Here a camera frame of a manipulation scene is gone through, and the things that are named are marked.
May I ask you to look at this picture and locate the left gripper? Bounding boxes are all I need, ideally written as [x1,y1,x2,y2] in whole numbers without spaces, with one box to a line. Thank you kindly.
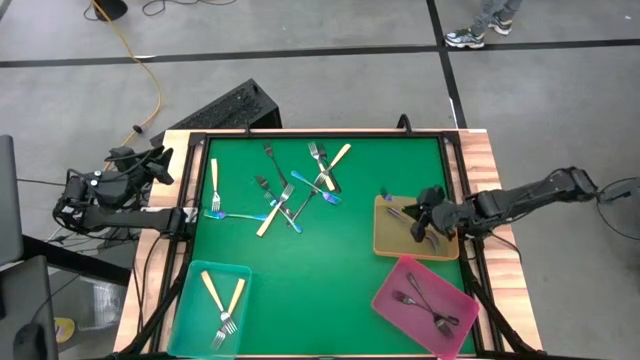
[92,147,175,207]

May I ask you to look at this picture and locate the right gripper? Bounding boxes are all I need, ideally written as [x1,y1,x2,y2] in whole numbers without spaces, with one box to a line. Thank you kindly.
[401,184,474,244]

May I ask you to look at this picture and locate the orange plastic bin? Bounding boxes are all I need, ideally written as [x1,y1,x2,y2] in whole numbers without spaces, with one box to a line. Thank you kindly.
[372,193,461,262]

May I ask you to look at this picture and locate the pink plastic bin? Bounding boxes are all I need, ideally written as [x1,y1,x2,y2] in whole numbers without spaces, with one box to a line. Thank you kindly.
[370,254,481,360]

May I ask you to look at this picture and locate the green table mat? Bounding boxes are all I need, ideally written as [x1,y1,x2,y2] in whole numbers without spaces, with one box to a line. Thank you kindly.
[191,135,479,357]

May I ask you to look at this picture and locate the grey monitor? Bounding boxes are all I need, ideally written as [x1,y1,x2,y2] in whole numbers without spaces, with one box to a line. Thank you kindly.
[0,133,25,269]

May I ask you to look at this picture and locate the teal plastic bin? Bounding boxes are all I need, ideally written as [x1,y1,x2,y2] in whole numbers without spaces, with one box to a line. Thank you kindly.
[166,258,253,358]

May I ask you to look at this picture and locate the black round stand base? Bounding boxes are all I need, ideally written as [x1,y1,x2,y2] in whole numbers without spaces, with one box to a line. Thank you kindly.
[92,0,130,22]

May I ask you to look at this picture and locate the person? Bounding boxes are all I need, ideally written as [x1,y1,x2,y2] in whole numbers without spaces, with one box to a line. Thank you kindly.
[443,0,524,50]

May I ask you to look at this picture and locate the yellow round sticker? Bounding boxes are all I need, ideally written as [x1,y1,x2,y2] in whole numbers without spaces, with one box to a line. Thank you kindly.
[53,316,77,345]

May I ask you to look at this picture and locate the black computer mouse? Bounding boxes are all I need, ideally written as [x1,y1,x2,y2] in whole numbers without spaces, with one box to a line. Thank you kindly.
[12,322,50,360]

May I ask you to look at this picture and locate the yellow floor cable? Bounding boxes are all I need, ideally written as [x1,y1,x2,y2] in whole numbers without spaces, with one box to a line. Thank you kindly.
[89,0,164,174]

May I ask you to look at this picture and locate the black floor cable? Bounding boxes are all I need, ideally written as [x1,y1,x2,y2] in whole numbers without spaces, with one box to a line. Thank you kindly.
[141,0,239,17]

